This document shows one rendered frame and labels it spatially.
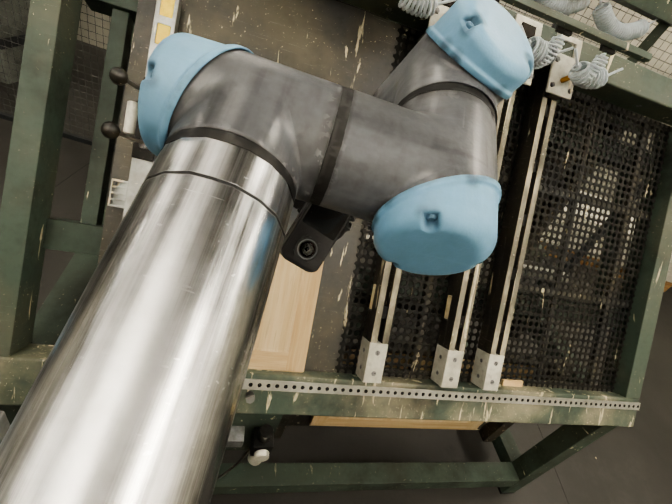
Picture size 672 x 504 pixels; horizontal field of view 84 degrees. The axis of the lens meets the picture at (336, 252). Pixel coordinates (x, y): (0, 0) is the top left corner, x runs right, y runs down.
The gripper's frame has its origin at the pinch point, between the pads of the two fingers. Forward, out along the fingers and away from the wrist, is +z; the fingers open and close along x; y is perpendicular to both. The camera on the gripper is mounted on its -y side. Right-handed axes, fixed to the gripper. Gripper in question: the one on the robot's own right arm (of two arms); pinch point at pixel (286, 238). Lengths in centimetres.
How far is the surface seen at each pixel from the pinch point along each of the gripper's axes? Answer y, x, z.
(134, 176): 21, 33, 50
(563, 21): 94, -35, -16
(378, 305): 25, -42, 44
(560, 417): 28, -132, 46
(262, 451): -22, -36, 70
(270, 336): 5, -21, 61
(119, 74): 30, 44, 31
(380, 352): 14, -51, 50
